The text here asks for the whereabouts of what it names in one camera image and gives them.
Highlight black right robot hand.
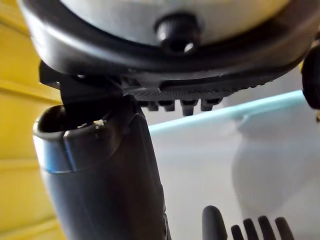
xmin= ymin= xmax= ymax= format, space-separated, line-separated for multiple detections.
xmin=17 ymin=0 xmax=320 ymax=240

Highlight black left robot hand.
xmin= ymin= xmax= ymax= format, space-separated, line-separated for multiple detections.
xmin=201 ymin=204 xmax=296 ymax=240

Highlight pale plastic box teal rim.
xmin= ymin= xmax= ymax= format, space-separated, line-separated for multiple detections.
xmin=146 ymin=89 xmax=320 ymax=240

